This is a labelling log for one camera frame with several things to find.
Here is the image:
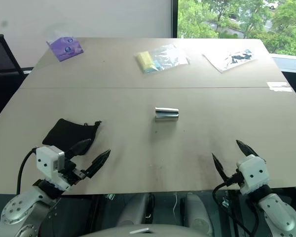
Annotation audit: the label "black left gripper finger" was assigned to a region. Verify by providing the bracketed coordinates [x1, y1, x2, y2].
[84, 149, 112, 179]
[65, 138, 93, 160]

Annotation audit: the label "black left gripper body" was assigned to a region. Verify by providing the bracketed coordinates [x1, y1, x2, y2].
[58, 158, 89, 186]

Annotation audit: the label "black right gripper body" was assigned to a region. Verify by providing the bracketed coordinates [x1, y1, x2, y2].
[226, 169, 245, 190]

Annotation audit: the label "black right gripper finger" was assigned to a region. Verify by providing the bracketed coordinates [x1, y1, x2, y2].
[235, 139, 260, 158]
[211, 152, 231, 186]

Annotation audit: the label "clear plastic zip bag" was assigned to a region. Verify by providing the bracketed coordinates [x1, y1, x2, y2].
[134, 44, 191, 74]

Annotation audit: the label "grey rounded robot leg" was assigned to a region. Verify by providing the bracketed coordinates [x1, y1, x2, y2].
[180, 192, 214, 237]
[116, 193, 155, 226]

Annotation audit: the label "white tape patch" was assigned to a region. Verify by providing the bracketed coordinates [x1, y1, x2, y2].
[266, 81, 294, 93]

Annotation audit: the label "small silver metal cylinder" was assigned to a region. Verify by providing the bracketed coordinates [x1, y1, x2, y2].
[154, 106, 180, 123]

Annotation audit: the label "grey robot torso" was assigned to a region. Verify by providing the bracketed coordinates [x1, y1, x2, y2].
[80, 223, 189, 237]

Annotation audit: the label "white sheet with black print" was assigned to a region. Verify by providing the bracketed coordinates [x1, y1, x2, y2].
[202, 49, 259, 74]

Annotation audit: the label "purple tissue pack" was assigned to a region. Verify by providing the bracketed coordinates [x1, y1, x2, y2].
[46, 36, 85, 63]

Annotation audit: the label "yellow cloth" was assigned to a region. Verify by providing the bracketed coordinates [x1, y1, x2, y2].
[135, 50, 155, 73]

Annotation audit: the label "black mesh office chair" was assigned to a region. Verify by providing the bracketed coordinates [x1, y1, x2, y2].
[0, 34, 33, 127]

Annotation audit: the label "green trees outside window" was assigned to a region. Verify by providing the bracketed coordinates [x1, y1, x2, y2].
[178, 0, 296, 56]

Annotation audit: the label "black drawstring pouch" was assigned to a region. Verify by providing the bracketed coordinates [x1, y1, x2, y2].
[41, 118, 103, 157]

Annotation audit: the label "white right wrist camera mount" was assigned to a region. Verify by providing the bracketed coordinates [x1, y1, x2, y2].
[236, 155, 271, 196]

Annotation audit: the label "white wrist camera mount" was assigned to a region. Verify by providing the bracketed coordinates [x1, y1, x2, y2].
[35, 145, 71, 191]
[236, 155, 271, 196]

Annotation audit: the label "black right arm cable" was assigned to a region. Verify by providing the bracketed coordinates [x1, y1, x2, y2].
[212, 173, 260, 237]

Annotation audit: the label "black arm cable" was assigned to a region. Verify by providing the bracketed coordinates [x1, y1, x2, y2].
[212, 173, 260, 237]
[16, 147, 38, 195]

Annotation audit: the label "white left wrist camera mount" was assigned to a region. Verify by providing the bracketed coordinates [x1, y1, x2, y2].
[35, 145, 71, 191]

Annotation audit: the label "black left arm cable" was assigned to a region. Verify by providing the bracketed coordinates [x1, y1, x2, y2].
[16, 147, 38, 195]

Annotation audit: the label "black window frame post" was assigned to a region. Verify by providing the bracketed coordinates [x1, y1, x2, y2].
[170, 0, 180, 39]

